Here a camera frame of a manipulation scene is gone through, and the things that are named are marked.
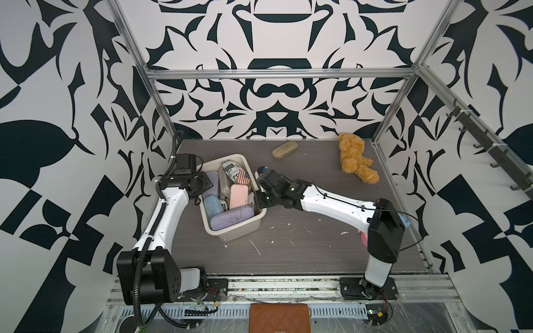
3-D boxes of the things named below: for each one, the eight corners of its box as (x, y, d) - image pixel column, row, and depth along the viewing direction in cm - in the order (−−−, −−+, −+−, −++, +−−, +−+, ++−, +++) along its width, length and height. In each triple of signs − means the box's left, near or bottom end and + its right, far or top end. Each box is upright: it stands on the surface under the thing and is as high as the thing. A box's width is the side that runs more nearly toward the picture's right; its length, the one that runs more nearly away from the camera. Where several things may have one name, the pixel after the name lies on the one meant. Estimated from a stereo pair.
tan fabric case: (276, 160, 113) (276, 157, 111) (270, 153, 116) (270, 151, 114) (299, 147, 119) (300, 145, 117) (293, 141, 122) (293, 139, 120)
